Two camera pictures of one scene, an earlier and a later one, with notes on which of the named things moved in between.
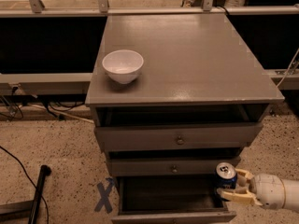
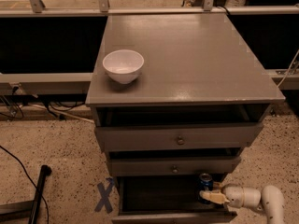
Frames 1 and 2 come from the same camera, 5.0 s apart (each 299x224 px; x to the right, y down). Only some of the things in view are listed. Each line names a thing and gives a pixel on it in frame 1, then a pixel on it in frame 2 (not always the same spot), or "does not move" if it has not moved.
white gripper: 267,189 -> 234,195
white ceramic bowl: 123,65 does not move
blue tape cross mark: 104,199 does not move
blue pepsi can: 225,175 -> 206,183
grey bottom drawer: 171,200 does not move
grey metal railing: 36,9 does not move
